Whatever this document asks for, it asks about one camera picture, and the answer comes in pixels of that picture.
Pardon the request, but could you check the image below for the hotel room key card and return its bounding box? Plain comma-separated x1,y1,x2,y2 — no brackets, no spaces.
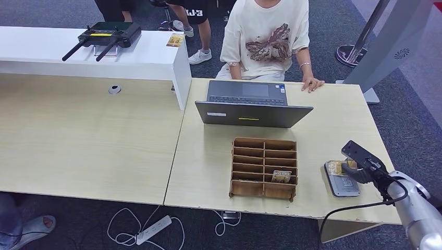
271,170,292,184

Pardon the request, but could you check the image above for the chrome stool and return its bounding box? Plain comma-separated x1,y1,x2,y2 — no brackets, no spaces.
149,0,180,32

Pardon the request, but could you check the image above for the yellow printed card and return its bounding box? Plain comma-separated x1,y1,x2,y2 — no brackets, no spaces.
166,33,186,47

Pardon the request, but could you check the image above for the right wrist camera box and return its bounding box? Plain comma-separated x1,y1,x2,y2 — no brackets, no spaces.
341,140,391,183

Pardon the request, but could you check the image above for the long white cable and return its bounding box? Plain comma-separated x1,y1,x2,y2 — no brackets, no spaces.
106,205,186,250

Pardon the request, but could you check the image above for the grey kiosk stand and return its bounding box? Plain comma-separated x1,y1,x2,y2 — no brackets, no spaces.
336,0,442,104

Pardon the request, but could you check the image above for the white power strip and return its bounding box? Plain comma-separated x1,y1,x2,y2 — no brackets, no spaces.
136,215,173,246

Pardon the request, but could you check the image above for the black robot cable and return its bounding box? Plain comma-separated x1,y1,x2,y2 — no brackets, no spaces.
318,179,410,250

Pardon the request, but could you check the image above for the grey laptop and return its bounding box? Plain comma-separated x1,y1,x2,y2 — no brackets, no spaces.
194,80,314,129

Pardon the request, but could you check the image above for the grey card reader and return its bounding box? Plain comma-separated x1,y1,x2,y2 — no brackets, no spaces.
324,160,362,198

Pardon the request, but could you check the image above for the short white cable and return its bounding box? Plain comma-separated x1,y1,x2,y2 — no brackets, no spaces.
212,209,242,237

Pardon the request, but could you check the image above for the wooden card organizer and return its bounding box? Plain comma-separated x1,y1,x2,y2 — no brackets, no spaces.
228,137,298,203

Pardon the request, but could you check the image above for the person's left hand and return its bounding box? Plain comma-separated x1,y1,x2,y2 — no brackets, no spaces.
301,76,325,94

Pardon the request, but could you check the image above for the metal wire stand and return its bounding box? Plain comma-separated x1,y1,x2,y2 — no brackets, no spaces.
93,45,119,58

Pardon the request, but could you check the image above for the white counter shelf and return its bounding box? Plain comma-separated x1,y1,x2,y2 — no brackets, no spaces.
0,26,192,111

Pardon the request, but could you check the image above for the chrome stanchion post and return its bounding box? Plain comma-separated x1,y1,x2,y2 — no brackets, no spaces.
335,0,392,68

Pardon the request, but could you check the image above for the person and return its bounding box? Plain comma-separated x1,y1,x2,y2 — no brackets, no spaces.
0,193,57,250
94,0,136,23
165,0,213,65
215,0,313,82

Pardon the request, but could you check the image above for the black remote controller with antennas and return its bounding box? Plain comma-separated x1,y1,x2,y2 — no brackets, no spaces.
62,21,142,63

